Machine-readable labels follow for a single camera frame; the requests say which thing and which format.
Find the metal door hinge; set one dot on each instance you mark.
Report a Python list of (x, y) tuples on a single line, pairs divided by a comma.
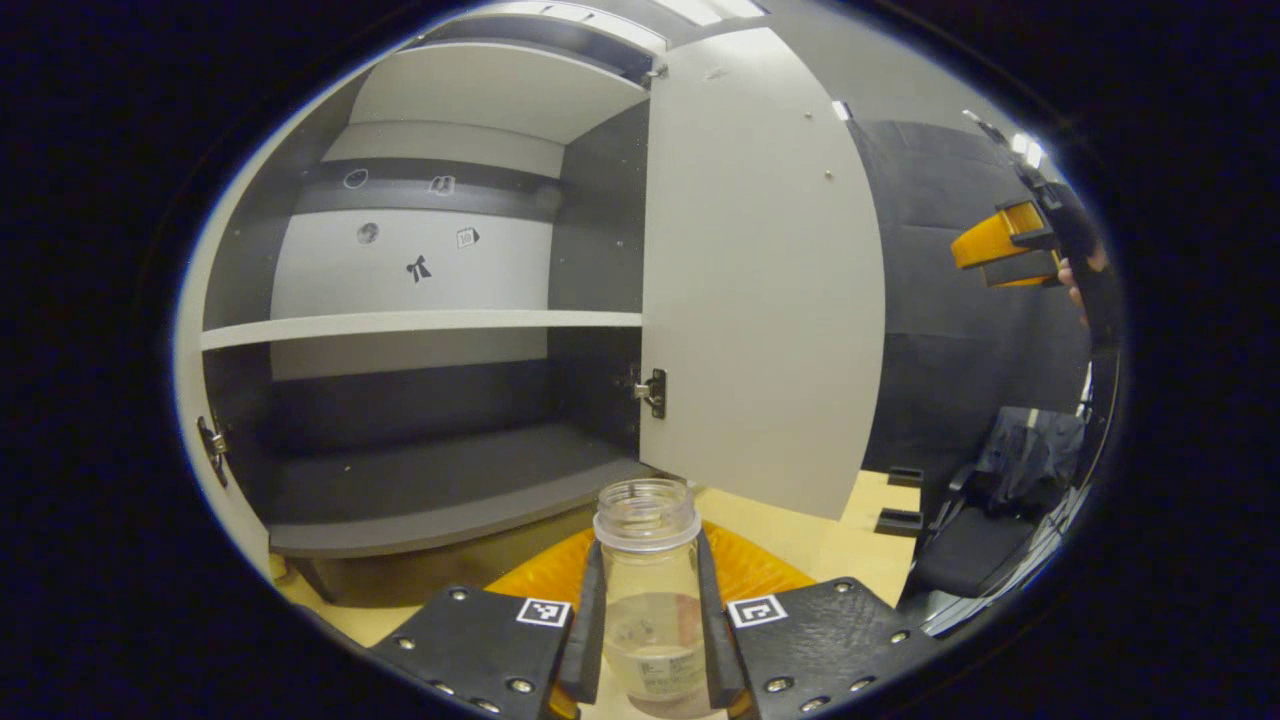
[(653, 392), (212, 450), (655, 72)]

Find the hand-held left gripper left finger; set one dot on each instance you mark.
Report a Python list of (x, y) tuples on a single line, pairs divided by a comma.
[(590, 620)]

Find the white cabinet door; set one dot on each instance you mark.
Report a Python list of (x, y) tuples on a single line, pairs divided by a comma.
[(232, 515), (760, 280)]

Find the black office chair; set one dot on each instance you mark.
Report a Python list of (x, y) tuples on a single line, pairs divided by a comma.
[(980, 550)]

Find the white cabinet drawer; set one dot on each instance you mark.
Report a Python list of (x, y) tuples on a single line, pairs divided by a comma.
[(610, 25)]

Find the clear glass bottle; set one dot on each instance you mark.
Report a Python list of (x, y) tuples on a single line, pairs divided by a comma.
[(650, 560)]

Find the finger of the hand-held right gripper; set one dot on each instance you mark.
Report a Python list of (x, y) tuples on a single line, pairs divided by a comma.
[(1025, 218), (985, 245)]

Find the dark cloth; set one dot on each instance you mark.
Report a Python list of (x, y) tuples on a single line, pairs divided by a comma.
[(1030, 450)]

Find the white cabinet shelf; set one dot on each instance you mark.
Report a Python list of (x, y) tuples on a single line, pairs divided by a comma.
[(500, 90), (420, 322)]

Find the white and grey cabinet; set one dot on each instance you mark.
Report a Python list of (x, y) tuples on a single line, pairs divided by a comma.
[(590, 230)]

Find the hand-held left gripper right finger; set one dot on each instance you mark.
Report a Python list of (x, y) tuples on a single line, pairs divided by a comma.
[(715, 630)]

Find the long ceiling light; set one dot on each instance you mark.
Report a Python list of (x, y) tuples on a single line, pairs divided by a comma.
[(1027, 150), (710, 8)]

